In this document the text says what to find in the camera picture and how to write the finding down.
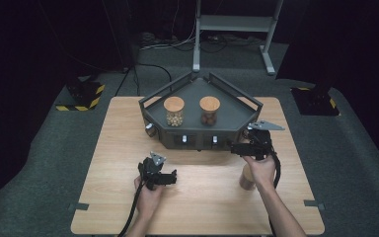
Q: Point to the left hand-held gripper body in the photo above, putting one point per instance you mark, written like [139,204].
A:
[149,171]

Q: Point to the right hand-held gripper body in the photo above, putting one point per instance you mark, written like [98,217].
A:
[262,141]

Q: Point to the dark grey corner rack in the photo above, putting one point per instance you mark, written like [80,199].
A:
[194,131]

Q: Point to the glass jar of dark nuts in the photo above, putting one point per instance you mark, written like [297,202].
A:
[210,104]

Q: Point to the glass jar of pale beans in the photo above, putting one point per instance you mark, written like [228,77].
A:
[174,105]

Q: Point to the person's left hand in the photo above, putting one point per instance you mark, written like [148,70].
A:
[148,200]

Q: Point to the person's right hand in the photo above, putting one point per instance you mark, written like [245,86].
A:
[263,173]

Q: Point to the glass jar of brown contents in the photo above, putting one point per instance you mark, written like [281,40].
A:
[245,182]

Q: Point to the black base with striped edge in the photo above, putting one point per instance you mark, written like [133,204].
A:
[316,102]
[85,95]

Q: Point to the grey tape strip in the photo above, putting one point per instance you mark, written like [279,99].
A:
[314,204]
[79,206]

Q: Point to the grey metal stand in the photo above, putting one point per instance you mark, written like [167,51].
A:
[235,23]

